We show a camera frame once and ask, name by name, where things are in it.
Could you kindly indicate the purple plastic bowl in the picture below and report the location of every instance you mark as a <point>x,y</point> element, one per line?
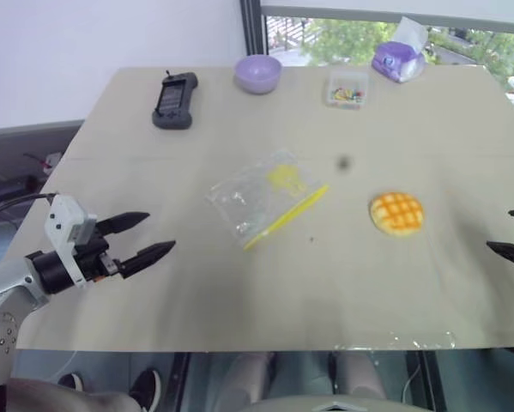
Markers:
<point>257,75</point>

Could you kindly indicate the silver robot torso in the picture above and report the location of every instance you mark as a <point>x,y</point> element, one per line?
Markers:
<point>334,406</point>

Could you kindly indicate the black and white shoe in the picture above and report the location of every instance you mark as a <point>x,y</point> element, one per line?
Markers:
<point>71,382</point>
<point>146,388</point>

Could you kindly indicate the clear box of coloured pins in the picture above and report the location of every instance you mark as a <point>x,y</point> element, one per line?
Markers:
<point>346,91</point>

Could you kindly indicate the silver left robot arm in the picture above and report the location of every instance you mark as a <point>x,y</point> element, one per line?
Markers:
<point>5,281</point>

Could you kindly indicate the black handheld controller device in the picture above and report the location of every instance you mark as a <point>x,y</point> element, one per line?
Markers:
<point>174,101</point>

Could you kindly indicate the black floor power strip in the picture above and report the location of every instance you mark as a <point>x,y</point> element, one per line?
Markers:
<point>7,188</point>

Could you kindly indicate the purple tissue pack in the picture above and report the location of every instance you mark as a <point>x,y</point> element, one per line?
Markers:
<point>396,62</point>

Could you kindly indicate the clear yellow-zip plastic bag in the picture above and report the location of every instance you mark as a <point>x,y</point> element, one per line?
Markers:
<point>256,201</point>

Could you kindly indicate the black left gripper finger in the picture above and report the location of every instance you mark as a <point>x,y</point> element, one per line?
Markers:
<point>149,255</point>
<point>125,220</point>

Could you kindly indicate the round golden crosshatch bread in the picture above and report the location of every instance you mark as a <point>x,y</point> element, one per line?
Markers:
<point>396,213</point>

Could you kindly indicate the pale blurred leg shape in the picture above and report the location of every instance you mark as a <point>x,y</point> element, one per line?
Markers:
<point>248,377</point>
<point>357,375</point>

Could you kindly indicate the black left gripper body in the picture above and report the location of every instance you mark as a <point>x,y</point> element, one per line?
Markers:
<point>92,254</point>

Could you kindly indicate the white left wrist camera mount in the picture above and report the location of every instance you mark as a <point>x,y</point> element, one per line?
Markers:
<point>62,214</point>

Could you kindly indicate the black table leg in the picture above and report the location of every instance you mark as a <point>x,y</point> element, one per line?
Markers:
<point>432,382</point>

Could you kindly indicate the grey window frame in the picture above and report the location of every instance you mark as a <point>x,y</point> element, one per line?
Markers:
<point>251,26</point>

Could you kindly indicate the white and red floor gadget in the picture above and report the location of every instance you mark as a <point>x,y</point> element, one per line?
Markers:
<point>50,162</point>

